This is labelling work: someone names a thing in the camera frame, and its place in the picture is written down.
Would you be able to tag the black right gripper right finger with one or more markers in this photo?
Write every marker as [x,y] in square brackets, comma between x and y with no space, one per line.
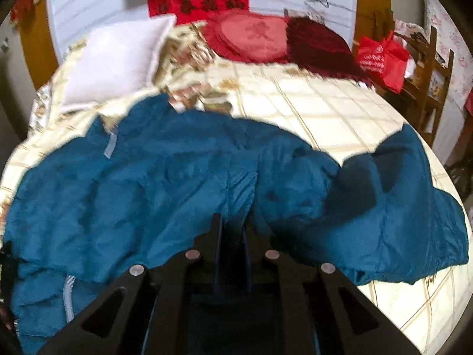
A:
[300,309]

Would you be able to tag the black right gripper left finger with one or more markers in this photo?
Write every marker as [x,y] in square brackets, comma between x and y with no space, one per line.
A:
[143,305]

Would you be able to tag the blue down jacket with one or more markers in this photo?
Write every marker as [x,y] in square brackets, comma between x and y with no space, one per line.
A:
[103,202]

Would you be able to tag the white square pillow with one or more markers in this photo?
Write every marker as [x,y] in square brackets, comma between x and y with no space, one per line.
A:
[117,60]

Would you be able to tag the wooden chair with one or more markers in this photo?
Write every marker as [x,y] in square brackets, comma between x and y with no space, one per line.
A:
[425,91]

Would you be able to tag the red shopping bag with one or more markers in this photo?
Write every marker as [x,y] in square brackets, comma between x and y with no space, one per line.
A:
[384,62]

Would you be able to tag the dark red fuzzy pillow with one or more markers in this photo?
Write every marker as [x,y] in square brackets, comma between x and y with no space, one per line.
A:
[319,50]

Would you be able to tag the red heart-shaped pillow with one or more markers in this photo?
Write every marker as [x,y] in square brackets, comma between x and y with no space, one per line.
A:
[243,36]

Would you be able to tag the red Chinese banner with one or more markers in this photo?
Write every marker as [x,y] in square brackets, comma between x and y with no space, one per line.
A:
[187,11]

